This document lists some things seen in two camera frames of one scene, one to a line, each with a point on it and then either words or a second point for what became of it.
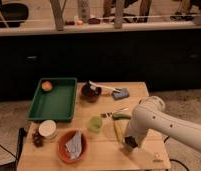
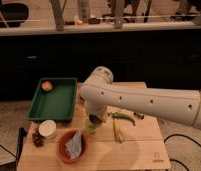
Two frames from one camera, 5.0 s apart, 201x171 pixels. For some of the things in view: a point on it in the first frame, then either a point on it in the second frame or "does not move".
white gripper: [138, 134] to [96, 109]
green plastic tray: [57, 104] does not move
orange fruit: [46, 86] does not move
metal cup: [130, 141] to [95, 120]
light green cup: [95, 124] to [91, 128]
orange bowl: [63, 151] does not move
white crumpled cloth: [74, 146] does not move
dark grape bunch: [37, 139] does not move
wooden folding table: [94, 142] does not move
